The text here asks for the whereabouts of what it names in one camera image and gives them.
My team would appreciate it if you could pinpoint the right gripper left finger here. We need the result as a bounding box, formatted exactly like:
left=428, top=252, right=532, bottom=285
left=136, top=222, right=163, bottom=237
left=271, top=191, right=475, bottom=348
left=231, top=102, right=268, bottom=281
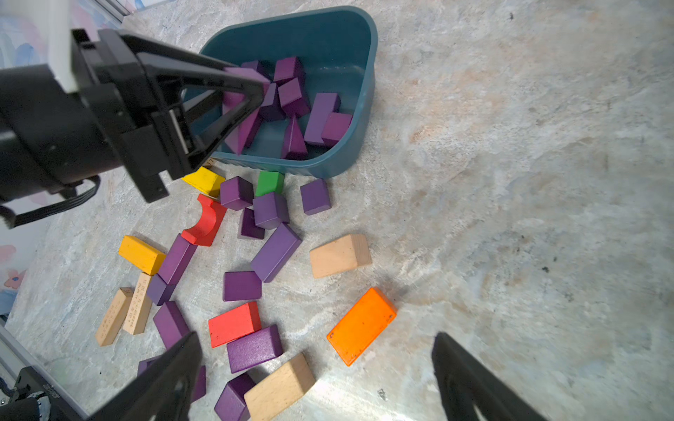
left=90, top=332, right=203, bottom=420

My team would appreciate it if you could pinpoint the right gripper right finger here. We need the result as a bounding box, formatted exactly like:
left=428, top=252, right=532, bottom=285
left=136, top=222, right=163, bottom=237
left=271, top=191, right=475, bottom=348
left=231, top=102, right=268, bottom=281
left=431, top=333, right=543, bottom=420

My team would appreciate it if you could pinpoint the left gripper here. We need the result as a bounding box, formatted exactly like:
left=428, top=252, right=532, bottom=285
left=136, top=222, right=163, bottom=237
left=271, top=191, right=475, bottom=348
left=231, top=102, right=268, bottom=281
left=71, top=29, right=265, bottom=203

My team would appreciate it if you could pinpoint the purple triangle brick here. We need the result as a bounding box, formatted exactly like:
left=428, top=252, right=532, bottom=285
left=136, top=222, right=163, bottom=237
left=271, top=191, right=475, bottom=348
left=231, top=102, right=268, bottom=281
left=220, top=66, right=272, bottom=156

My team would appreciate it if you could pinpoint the purple long brick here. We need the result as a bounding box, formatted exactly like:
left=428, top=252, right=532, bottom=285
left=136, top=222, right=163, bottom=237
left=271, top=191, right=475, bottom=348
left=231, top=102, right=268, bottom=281
left=250, top=223, right=302, bottom=283
left=153, top=301, right=191, bottom=350

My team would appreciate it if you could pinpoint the purple cube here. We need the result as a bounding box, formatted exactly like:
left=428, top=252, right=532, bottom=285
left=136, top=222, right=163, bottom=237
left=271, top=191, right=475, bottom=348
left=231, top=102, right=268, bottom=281
left=278, top=77, right=311, bottom=119
left=300, top=179, right=332, bottom=215
left=273, top=56, right=305, bottom=86
left=219, top=176, right=255, bottom=211
left=321, top=112, right=353, bottom=147

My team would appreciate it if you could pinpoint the purple block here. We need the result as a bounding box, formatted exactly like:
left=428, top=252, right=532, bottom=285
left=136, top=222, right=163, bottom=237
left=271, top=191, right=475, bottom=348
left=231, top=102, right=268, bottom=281
left=281, top=116, right=308, bottom=161

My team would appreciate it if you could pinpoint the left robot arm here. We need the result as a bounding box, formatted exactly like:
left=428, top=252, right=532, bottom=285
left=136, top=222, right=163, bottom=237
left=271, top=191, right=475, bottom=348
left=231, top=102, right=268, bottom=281
left=1, top=29, right=264, bottom=228

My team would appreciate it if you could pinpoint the teal plastic storage bin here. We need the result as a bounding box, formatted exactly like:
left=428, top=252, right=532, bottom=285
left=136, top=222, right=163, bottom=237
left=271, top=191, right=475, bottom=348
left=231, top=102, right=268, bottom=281
left=200, top=6, right=378, bottom=179

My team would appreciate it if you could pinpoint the natural wood long brick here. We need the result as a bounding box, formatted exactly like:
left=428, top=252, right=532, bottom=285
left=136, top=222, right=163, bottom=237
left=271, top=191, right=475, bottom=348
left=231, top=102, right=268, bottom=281
left=95, top=287, right=134, bottom=347
left=122, top=273, right=153, bottom=335

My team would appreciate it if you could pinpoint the natural wood long brick left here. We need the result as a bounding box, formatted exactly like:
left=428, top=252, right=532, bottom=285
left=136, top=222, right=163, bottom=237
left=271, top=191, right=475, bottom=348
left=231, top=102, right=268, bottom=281
left=95, top=287, right=134, bottom=347

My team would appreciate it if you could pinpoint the yellow long brick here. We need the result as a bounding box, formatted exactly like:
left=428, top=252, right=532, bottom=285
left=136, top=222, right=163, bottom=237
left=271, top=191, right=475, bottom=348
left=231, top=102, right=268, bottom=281
left=181, top=167, right=226, bottom=198

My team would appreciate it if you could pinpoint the natural wood brick lower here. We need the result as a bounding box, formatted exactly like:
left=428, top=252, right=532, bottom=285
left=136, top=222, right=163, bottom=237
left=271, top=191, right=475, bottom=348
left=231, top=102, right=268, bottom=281
left=244, top=353, right=316, bottom=420

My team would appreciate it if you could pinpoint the purple cube beside green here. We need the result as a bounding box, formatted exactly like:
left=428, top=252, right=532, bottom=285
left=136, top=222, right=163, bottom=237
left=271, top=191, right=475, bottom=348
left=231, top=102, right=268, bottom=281
left=219, top=176, right=255, bottom=211

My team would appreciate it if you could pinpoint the red rectangular brick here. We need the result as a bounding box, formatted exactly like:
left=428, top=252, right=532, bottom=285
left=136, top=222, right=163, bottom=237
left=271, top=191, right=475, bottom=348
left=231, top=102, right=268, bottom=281
left=208, top=301, right=262, bottom=348

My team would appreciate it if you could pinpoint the purple brick beside red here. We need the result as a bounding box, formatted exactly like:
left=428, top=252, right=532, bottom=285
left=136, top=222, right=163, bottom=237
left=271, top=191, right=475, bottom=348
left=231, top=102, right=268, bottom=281
left=226, top=325, right=284, bottom=374

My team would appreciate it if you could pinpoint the orange brick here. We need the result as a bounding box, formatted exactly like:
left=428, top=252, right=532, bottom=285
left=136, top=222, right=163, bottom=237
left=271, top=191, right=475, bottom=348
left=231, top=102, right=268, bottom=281
left=326, top=287, right=397, bottom=367

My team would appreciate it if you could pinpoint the purple brick left of arch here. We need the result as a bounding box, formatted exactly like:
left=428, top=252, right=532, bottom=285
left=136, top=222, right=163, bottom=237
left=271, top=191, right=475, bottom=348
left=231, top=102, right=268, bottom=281
left=304, top=92, right=341, bottom=147

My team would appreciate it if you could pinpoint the yellow-orange brick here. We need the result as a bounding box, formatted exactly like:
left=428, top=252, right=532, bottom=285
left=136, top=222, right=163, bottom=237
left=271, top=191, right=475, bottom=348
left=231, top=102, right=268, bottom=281
left=119, top=235, right=166, bottom=275

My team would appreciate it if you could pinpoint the red arch brick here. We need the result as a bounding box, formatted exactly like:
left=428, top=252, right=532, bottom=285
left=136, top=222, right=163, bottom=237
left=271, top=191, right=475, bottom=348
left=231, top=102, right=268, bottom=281
left=181, top=195, right=227, bottom=247

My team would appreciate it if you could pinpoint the natural wood brick right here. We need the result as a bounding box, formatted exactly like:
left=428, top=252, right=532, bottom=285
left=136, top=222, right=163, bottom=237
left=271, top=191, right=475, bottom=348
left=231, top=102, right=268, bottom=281
left=310, top=234, right=372, bottom=279

